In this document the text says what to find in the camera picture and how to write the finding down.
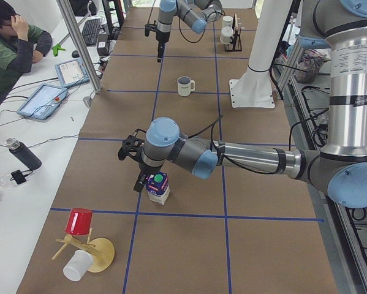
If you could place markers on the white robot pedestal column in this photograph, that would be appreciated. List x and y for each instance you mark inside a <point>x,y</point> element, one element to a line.
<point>254,89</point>

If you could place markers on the black wire cup rack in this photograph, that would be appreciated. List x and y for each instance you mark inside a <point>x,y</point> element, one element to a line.
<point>235,45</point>

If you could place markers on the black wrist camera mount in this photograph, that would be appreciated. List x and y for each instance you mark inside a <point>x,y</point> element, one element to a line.
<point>150,27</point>
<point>132,146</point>

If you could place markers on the dark grey water bottle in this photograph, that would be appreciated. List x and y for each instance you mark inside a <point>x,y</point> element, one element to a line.
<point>23,154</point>

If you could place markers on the teach pendant tablet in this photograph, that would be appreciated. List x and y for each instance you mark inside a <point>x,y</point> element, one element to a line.
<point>71,73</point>
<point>43,102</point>

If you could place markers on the near teach pendant tablet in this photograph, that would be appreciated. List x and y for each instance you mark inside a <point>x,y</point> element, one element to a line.
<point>43,102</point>

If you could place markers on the aluminium frame post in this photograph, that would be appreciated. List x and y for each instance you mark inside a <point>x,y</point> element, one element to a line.
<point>76,36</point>

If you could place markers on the blue white milk carton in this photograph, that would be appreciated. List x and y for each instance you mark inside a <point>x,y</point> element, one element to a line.
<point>158,188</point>

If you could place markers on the red plastic cup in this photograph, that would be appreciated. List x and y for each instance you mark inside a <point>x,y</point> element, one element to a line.
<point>79,221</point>

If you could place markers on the seated person green shirt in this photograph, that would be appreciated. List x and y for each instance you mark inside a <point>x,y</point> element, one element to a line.
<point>21,46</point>

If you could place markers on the white mug grey inside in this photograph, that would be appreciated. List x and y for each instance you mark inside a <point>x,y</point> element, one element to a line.
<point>185,86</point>

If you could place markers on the white cup with label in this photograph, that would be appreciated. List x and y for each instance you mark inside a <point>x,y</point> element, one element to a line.
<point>226,35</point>

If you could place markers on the white cup lettered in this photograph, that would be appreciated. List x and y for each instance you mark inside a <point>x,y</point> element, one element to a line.
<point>227,21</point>

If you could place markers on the wooden cup tree stand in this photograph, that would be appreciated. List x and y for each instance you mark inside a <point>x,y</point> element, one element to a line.
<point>101,249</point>

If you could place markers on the small metal cylinder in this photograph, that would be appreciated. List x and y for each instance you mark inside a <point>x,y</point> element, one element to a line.
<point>87,101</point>

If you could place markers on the black power adapter box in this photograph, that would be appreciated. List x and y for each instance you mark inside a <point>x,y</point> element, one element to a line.
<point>103,45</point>

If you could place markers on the far teach pendant tablet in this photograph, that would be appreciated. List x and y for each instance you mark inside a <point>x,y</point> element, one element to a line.
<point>71,73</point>

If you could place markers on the translucent white plastic cup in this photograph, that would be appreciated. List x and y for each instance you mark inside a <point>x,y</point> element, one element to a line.
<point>78,265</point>

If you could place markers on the black keyboard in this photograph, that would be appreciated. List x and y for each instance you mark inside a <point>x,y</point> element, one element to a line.
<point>90,31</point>

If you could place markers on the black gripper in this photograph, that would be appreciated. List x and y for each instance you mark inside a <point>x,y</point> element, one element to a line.
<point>161,37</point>
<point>145,169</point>

